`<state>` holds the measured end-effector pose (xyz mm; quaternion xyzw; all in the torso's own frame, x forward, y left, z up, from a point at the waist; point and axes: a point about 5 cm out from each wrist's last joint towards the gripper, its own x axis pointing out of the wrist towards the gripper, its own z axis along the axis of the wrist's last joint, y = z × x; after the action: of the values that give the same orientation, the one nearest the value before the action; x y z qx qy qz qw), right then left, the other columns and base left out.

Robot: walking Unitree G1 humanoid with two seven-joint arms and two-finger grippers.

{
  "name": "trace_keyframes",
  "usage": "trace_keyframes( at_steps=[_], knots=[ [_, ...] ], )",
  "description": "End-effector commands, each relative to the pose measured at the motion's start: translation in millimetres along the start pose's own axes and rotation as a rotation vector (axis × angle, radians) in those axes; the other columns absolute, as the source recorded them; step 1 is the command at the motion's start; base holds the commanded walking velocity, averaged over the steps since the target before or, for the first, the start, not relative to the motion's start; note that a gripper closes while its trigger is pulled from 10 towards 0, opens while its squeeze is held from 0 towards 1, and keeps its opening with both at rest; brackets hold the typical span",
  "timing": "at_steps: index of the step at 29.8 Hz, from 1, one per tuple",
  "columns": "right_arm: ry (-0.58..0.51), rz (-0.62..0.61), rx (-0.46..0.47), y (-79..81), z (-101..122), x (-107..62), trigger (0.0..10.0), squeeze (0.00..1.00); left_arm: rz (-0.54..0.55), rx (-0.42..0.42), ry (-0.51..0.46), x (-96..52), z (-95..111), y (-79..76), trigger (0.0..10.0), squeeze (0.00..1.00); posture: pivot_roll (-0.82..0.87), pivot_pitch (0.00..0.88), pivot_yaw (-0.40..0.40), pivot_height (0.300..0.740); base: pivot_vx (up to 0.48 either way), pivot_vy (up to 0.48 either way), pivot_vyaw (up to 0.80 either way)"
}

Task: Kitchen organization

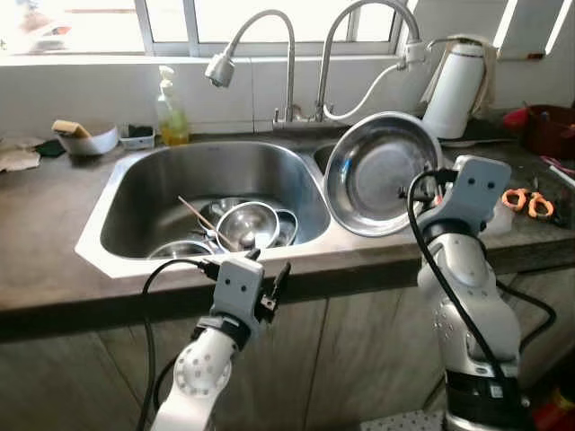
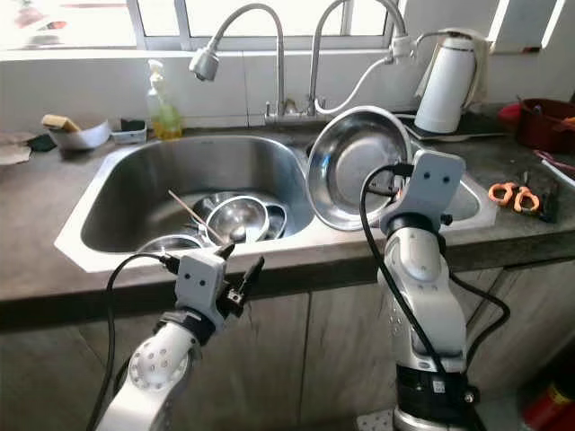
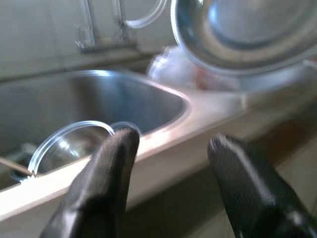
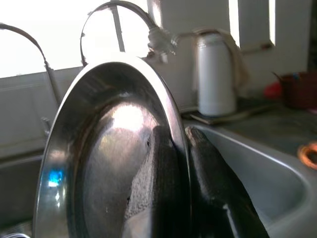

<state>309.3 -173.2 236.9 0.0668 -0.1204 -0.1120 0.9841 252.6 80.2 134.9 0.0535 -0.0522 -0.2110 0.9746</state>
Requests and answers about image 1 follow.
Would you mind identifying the deep steel plate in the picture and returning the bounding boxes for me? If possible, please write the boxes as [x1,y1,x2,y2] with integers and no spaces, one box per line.
[322,110,445,240]

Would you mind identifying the wooden chopstick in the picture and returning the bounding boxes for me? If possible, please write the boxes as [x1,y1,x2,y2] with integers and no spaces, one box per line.
[177,195,242,254]

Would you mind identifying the large steel bowl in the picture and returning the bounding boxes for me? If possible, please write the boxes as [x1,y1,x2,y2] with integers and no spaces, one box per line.
[214,201,281,252]

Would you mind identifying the small steel bowl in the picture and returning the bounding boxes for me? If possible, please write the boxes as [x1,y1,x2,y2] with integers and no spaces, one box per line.
[146,239,217,261]

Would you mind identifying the white thermos jug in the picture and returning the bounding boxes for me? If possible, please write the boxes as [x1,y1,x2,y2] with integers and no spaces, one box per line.
[420,36,491,140]

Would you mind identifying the red plastic bowl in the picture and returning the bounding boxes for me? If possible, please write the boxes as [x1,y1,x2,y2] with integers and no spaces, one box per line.
[501,108,531,134]

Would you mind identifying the dark red container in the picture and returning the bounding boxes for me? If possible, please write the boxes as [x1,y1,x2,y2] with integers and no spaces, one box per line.
[523,103,575,163]

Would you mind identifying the beige hanging towel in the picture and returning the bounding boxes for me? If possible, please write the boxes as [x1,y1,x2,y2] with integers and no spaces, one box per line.
[472,36,500,116]

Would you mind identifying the yellow dish soap bottle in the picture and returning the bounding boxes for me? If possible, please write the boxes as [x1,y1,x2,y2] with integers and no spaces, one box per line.
[156,65,191,147]

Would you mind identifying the small white tray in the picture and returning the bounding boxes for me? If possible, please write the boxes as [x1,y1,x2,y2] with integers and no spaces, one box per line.
[119,125,156,150]

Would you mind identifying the white floor mat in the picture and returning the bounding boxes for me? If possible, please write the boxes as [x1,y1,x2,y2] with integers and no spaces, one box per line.
[359,410,447,431]

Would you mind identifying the white ceramic bowl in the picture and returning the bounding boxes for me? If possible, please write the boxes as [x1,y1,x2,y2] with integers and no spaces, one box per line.
[61,124,119,157]

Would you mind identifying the yellow sponge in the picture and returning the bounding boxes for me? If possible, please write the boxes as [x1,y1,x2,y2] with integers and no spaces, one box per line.
[51,119,93,139]

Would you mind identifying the green scouring pad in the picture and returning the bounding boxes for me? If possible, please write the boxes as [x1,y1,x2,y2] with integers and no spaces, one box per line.
[36,139,66,159]

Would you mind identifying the beige cloth rag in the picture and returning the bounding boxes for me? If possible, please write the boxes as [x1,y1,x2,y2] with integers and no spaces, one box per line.
[0,136,42,173]

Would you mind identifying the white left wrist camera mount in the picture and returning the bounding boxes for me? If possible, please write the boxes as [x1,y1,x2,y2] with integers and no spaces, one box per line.
[212,256,267,329]

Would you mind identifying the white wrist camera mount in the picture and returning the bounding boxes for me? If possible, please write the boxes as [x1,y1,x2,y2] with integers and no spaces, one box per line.
[212,256,267,329]
[438,154,514,236]

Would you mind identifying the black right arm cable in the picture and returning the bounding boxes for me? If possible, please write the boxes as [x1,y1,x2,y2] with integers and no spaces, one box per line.
[406,167,558,431]

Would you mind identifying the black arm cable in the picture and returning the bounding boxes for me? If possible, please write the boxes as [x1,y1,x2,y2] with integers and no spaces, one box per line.
[406,167,558,431]
[137,257,224,431]

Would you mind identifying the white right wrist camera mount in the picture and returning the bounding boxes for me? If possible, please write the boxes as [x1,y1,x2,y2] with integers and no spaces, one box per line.
[438,154,514,236]

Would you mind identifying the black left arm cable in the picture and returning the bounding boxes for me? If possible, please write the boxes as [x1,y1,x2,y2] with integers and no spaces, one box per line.
[137,257,224,431]

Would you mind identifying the orange handled scissors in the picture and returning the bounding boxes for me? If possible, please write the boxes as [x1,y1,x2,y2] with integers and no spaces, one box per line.
[501,187,567,225]

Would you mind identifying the gooseneck faucet with white hose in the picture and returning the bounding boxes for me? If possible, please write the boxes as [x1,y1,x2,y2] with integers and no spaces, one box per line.
[314,0,428,125]

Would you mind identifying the white window frame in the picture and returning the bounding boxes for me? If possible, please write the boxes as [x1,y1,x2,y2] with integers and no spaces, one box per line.
[0,0,423,66]

